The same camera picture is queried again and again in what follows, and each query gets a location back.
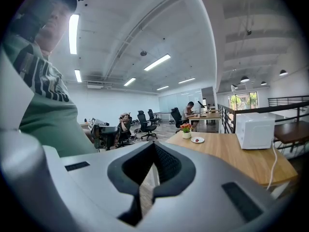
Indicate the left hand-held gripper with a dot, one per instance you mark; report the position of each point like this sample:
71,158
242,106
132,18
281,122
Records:
107,135

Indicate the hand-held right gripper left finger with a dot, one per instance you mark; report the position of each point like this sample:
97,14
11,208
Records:
135,170

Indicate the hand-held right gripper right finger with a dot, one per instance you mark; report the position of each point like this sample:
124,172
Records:
171,168

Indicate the white round plate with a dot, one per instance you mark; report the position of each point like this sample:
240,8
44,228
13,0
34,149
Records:
202,140

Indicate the person's left forearm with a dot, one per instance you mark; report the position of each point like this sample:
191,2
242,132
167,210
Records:
88,135

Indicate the white table leg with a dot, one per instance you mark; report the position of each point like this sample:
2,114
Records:
155,175
280,190

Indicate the black office chair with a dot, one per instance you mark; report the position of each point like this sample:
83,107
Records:
144,124
176,118
153,116

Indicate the flowers in white pot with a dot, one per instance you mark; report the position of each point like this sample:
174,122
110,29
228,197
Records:
186,130

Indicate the white air conditioner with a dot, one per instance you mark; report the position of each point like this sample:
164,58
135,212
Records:
95,86

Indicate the person's green t-shirt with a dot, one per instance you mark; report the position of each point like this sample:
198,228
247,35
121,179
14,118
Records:
53,120

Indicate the round ceiling fixture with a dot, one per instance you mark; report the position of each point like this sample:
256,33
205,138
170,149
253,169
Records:
143,53

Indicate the white microwave oven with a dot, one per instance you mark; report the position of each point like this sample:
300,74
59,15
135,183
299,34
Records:
254,132

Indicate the large window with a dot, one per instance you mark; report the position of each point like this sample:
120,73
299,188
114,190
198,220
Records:
243,101

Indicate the ceiling tube lights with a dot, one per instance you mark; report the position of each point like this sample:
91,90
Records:
73,33

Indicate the black metal railing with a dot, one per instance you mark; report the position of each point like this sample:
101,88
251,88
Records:
265,109

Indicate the person's head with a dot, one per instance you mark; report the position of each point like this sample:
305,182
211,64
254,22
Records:
56,25

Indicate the dark wooden table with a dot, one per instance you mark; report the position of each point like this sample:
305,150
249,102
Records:
292,130

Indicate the black chest-mounted device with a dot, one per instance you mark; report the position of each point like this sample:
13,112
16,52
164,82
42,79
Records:
31,16

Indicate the ceiling security camera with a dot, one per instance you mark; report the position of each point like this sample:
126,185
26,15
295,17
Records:
248,32

